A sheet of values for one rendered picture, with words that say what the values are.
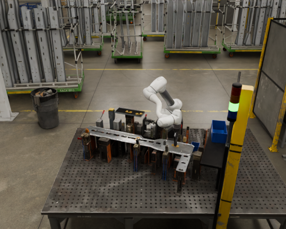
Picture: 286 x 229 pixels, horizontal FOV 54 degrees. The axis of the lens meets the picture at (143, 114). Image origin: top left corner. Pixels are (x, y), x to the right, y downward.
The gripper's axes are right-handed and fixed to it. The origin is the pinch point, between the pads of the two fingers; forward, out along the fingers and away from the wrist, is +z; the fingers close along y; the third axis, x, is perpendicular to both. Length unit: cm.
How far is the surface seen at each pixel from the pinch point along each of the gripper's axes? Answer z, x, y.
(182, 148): 5.0, 8.5, 1.7
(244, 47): 68, 53, -758
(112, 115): -4, -93, -30
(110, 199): 35, -48, 73
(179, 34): 22, -159, -682
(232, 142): -46, 60, 53
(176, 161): 7.2, 7.2, 23.2
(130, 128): -1, -60, -11
